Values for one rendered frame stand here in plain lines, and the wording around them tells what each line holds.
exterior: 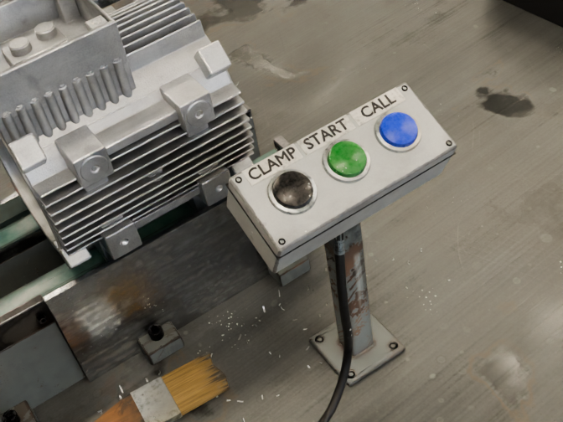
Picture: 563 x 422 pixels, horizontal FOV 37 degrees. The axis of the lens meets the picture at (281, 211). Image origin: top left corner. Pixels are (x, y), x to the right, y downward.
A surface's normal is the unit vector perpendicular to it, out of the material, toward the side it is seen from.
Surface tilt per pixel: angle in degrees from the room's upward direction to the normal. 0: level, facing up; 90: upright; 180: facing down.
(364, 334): 90
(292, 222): 24
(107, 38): 90
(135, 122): 0
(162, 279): 90
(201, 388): 6
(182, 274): 90
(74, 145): 0
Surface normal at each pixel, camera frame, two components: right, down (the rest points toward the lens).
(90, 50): 0.56, 0.54
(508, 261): -0.14, -0.69
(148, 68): 0.18, -0.31
